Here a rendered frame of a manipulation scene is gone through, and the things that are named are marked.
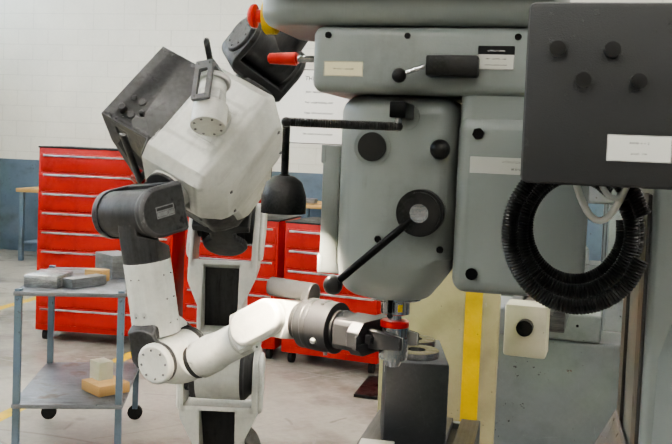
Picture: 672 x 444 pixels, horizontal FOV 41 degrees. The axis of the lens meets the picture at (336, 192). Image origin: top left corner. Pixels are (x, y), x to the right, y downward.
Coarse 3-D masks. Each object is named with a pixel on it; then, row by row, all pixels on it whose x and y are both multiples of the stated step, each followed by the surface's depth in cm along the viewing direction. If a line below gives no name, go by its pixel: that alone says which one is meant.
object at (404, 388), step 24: (408, 360) 171; (432, 360) 172; (384, 384) 174; (408, 384) 169; (432, 384) 169; (384, 408) 170; (408, 408) 170; (432, 408) 169; (384, 432) 170; (408, 432) 170; (432, 432) 170
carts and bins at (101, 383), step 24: (96, 264) 463; (120, 264) 453; (24, 288) 413; (48, 288) 416; (72, 288) 416; (96, 288) 421; (120, 288) 424; (48, 312) 482; (120, 312) 411; (48, 336) 482; (120, 336) 412; (48, 360) 483; (96, 360) 437; (120, 360) 412; (48, 384) 442; (72, 384) 444; (96, 384) 427; (120, 384) 413; (24, 408) 408; (48, 408) 409; (72, 408) 410; (96, 408) 412; (120, 408) 413; (120, 432) 414
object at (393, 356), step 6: (384, 330) 144; (390, 330) 144; (396, 330) 144; (402, 330) 144; (408, 330) 145; (402, 336) 144; (384, 354) 144; (390, 354) 144; (396, 354) 144; (402, 354) 144; (384, 360) 145; (390, 360) 144; (396, 360) 144; (402, 360) 144
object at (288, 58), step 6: (270, 54) 159; (276, 54) 158; (282, 54) 158; (288, 54) 158; (294, 54) 157; (270, 60) 159; (276, 60) 158; (282, 60) 158; (288, 60) 158; (294, 60) 157; (300, 60) 158; (306, 60) 157; (312, 60) 157
